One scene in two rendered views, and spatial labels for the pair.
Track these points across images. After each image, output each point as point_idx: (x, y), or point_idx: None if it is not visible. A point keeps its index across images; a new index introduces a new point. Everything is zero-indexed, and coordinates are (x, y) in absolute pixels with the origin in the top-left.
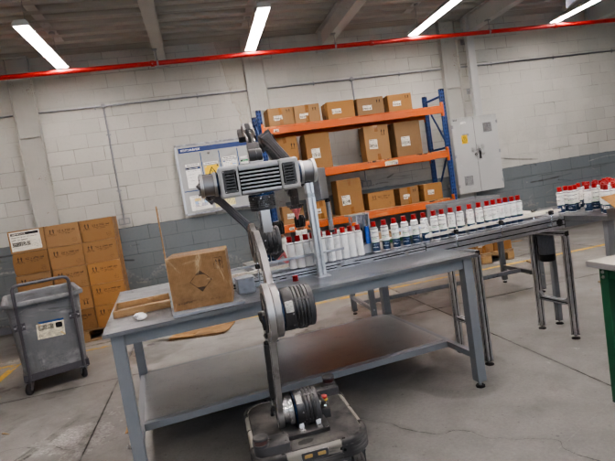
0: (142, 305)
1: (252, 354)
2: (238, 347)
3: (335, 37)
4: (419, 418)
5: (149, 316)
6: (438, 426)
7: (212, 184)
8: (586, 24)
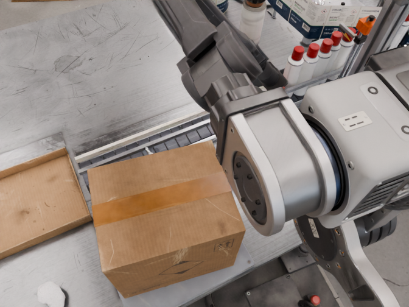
0: (36, 237)
1: None
2: None
3: None
4: (375, 250)
5: (64, 274)
6: (399, 270)
7: (313, 209)
8: None
